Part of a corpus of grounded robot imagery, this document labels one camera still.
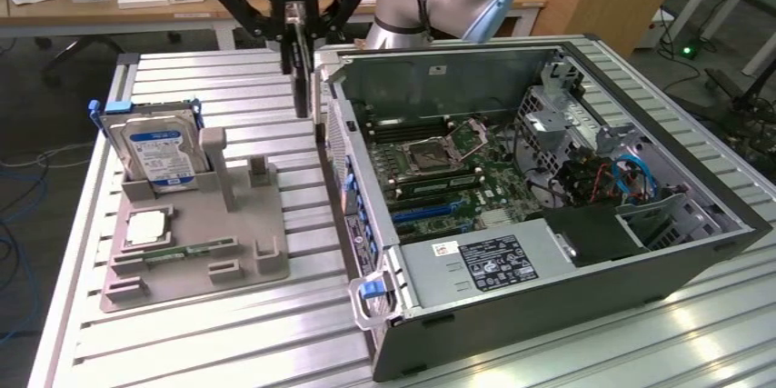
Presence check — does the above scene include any RAM stick with black chips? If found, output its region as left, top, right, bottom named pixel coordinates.
left=394, top=169, right=484, bottom=201

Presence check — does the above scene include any grey power supply unit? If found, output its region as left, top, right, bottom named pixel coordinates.
left=396, top=217, right=575, bottom=310

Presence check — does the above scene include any CPU socket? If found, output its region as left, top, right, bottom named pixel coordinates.
left=406, top=136, right=456, bottom=175

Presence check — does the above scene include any open socket cover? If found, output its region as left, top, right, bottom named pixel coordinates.
left=447, top=118, right=491, bottom=162

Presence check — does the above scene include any black long expansion slot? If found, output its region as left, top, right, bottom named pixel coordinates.
left=387, top=191, right=456, bottom=210

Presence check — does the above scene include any graphics card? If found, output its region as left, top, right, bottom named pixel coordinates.
left=280, top=0, right=315, bottom=120

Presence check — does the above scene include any blue floor cable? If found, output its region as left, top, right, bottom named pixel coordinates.
left=0, top=164, right=50, bottom=343

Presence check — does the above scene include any green RAM stick bare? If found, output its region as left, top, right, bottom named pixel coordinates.
left=143, top=241, right=236, bottom=266

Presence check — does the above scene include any black stand base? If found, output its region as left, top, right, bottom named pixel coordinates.
left=706, top=67, right=776, bottom=134

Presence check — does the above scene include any black office chair base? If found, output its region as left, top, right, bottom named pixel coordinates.
left=35, top=33, right=128, bottom=87

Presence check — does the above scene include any black plastic shroud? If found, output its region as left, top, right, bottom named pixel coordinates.
left=542, top=204, right=648, bottom=269

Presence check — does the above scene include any silver CPU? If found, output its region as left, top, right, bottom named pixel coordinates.
left=126, top=214, right=172, bottom=246

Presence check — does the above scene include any white floor cable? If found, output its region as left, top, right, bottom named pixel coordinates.
left=0, top=142, right=92, bottom=170

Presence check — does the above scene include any wooden desk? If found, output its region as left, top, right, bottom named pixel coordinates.
left=0, top=0, right=547, bottom=51

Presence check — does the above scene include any tall metal disk bay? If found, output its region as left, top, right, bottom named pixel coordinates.
left=515, top=83, right=608, bottom=180

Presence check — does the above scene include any hard disk with blue caddy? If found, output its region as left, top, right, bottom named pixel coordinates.
left=87, top=96, right=214, bottom=194

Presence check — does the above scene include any white desk frame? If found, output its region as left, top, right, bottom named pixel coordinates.
left=666, top=0, right=776, bottom=75

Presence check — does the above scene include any power strip with green light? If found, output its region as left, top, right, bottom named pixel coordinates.
left=676, top=40, right=704, bottom=62

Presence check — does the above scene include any grey parts rack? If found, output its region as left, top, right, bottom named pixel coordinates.
left=99, top=126, right=292, bottom=314

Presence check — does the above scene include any low metal disk bay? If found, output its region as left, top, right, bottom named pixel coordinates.
left=615, top=192, right=723, bottom=253

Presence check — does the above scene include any open black PC case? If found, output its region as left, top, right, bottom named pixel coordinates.
left=312, top=33, right=772, bottom=383

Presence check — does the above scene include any red disk wire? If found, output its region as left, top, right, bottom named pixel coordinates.
left=596, top=164, right=615, bottom=198

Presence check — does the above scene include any blue wire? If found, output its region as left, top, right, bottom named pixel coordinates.
left=610, top=155, right=662, bottom=205

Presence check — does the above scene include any green motherboard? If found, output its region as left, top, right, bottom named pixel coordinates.
left=356, top=105, right=551, bottom=246

